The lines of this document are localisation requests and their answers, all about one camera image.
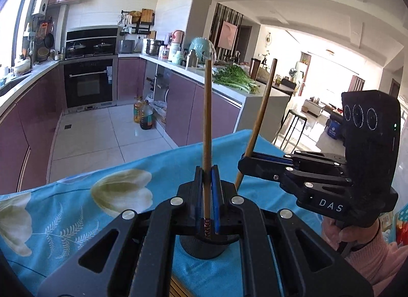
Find pink right sleeve forearm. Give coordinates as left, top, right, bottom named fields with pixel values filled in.
left=346, top=230, right=407, bottom=296

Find black built-in oven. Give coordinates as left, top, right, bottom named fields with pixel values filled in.
left=63, top=56, right=118, bottom=112

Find black wall shelf rack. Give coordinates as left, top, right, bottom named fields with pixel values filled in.
left=118, top=9, right=155, bottom=36

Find green leafy vegetables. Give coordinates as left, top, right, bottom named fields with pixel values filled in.
left=212, top=65, right=258, bottom=94

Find pink thermos kettle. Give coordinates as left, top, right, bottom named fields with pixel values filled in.
left=172, top=30, right=185, bottom=45

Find teal kitchen appliance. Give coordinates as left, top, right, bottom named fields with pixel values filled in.
left=189, top=37, right=216, bottom=64

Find purple kitchen cabinets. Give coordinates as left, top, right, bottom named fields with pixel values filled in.
left=0, top=57, right=241, bottom=194

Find black range hood stove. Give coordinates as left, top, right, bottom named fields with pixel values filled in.
left=64, top=26, right=120, bottom=60

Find steel cooking pot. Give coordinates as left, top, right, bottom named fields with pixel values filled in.
left=142, top=39, right=164, bottom=56

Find chopstick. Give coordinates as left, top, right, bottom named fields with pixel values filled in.
left=234, top=58, right=278, bottom=191
left=202, top=59, right=212, bottom=239

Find black bar stool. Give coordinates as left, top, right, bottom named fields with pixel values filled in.
left=272, top=109, right=307, bottom=153

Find cooking oil bottle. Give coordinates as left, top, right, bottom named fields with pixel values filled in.
left=133, top=97, right=154, bottom=130

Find person's right hand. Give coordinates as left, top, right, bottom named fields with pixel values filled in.
left=322, top=217, right=380, bottom=250

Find blue floral tablecloth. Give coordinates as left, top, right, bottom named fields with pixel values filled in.
left=1, top=130, right=321, bottom=296

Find hanging black frying pan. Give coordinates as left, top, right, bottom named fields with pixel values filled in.
left=44, top=33, right=55, bottom=50

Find black mesh utensil holder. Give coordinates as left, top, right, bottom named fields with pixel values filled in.
left=179, top=235, right=239, bottom=260

